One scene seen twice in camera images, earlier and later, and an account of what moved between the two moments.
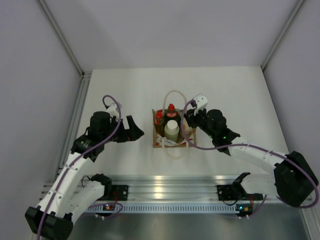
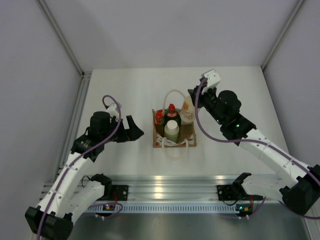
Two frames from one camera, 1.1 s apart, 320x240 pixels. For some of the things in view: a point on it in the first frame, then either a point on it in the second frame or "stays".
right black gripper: x=191 y=118 → x=202 y=95
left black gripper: x=127 y=135 stays
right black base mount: x=225 y=192 stays
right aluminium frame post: x=281 y=34 stays
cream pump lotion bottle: x=188 y=130 → x=187 y=112
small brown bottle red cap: x=159 y=122 stays
